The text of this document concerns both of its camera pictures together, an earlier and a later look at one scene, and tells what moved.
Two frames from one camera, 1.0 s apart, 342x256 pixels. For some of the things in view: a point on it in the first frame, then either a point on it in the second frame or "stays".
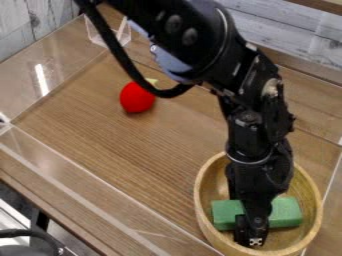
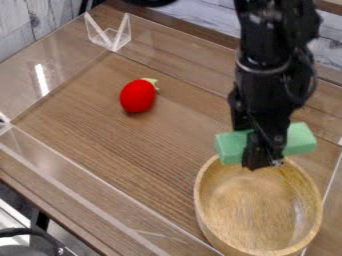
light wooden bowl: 213,185 stays
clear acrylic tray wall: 115,215 stays
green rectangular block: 285,213 → 230,143
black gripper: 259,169 → 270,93
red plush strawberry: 135,98 stays
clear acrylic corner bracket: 122,34 stays
